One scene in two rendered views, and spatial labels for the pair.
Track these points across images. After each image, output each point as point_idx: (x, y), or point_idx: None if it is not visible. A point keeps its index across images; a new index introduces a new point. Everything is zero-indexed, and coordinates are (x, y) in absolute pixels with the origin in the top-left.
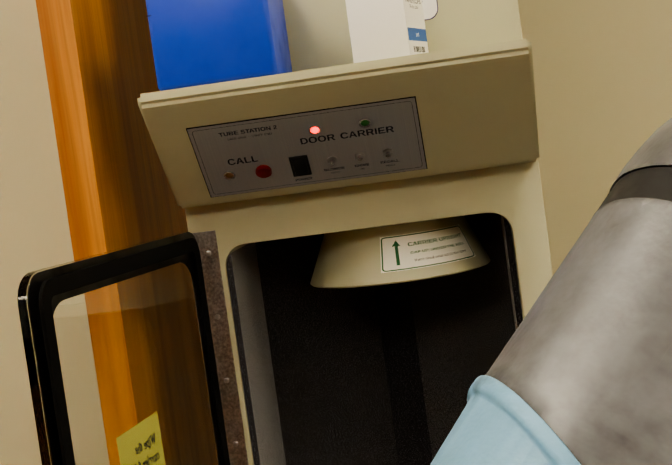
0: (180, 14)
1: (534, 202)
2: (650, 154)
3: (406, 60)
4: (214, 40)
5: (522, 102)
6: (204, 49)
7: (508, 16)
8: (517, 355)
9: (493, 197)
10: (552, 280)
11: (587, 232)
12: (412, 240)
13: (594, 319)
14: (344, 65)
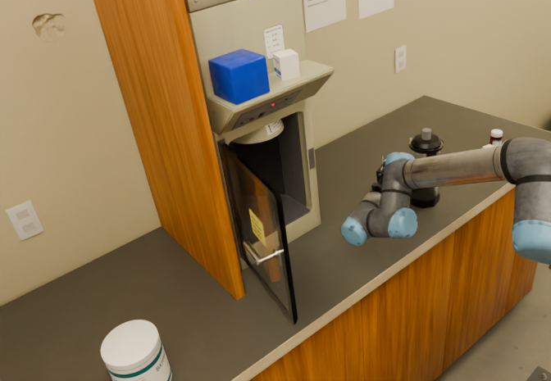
0: (242, 78)
1: (308, 105)
2: (550, 171)
3: (306, 80)
4: (252, 84)
5: (323, 83)
6: (250, 88)
7: (302, 49)
8: (548, 216)
9: (298, 106)
10: (539, 198)
11: (543, 188)
12: (272, 123)
13: None
14: (289, 85)
